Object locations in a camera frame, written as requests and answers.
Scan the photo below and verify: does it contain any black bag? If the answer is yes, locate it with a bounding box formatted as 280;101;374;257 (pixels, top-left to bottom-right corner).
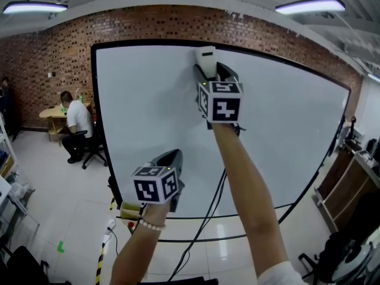
322;231;368;280

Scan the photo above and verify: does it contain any white power strip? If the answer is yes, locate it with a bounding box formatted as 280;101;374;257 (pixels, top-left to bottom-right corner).
102;218;117;245

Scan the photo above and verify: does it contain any yellow black hazard tape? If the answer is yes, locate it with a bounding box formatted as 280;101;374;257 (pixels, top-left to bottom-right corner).
94;243;107;285

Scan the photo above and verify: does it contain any green object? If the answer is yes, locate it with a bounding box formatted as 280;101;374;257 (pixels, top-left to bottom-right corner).
59;95;84;114

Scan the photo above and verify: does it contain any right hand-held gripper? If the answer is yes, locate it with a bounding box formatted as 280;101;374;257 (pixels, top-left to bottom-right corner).
193;61;246;136

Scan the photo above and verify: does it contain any white round fan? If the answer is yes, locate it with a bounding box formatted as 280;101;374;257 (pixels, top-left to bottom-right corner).
331;241;380;285

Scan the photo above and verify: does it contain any black office chair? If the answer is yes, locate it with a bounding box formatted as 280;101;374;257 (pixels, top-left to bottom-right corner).
72;130;109;170

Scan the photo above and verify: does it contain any white shirt sleeve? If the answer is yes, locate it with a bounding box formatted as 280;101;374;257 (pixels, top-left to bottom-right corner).
256;261;311;285

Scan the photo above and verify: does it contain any person's right forearm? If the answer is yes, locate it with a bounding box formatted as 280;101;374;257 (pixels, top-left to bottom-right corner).
211;122;290;280

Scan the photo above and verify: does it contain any person's left forearm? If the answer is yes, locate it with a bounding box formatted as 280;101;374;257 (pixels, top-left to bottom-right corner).
110;202;172;285

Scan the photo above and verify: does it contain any light wooden table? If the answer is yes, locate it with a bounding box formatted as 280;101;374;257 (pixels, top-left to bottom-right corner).
39;102;93;147

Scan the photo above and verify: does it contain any long ceiling lamp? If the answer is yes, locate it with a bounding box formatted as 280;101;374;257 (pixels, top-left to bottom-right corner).
275;0;346;15
2;0;69;15

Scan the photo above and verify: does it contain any small cardboard box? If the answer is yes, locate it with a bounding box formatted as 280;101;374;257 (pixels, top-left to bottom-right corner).
119;201;147;220

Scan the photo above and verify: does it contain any large black-framed whiteboard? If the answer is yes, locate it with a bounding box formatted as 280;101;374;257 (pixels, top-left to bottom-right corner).
90;39;353;220

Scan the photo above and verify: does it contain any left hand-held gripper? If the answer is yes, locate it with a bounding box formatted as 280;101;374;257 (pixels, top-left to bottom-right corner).
131;149;185;213

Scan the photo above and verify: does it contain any white metal shelf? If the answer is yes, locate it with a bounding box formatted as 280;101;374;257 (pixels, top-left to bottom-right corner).
0;113;40;230

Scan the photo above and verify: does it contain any white whiteboard eraser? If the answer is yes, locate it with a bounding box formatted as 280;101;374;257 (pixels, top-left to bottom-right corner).
195;45;218;80

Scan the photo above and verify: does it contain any brown wooden cabinet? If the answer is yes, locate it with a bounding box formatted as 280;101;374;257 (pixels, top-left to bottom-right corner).
313;140;380;234

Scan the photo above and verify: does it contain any black cable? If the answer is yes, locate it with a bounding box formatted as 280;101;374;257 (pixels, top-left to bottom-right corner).
166;168;228;283

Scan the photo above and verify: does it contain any white bead bracelet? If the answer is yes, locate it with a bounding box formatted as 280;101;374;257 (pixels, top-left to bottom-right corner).
138;217;167;232

